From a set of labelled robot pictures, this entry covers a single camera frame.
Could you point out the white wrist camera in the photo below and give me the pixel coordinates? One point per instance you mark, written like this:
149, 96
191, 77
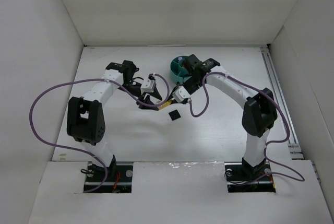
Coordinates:
181, 94
148, 85

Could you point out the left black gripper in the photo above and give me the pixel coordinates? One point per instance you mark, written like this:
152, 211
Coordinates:
144, 98

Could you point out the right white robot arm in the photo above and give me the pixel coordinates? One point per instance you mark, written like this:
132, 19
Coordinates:
259, 111

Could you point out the teal round divided container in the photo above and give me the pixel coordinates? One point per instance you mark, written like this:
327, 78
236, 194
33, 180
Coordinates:
177, 71

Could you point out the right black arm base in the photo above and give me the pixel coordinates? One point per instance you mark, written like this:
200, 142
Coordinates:
239, 180

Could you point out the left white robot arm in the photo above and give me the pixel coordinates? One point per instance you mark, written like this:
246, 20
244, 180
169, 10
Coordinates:
85, 117

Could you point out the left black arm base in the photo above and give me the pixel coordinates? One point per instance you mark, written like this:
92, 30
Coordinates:
117, 182

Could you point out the black lego plate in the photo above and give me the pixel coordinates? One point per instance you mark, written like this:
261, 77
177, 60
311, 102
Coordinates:
174, 115

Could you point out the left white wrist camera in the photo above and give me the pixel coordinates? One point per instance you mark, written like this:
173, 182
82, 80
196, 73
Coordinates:
148, 85

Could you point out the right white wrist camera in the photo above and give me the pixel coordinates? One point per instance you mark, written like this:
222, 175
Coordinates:
181, 94

